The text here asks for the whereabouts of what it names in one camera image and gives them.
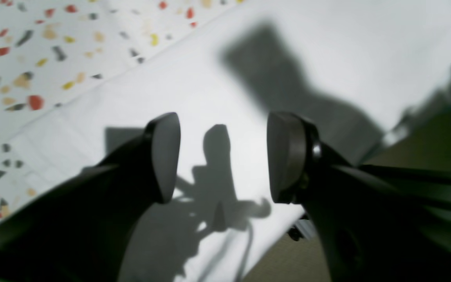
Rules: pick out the white T-shirt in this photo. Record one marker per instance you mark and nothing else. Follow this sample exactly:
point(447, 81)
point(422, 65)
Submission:
point(365, 71)

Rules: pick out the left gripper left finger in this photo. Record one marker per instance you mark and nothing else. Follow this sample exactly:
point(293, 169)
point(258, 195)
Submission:
point(80, 230)

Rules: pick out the terrazzo patterned tablecloth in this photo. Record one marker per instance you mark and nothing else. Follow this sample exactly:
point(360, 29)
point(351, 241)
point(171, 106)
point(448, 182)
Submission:
point(52, 51)

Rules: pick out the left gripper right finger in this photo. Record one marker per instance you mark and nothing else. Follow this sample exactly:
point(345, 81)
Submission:
point(375, 223)

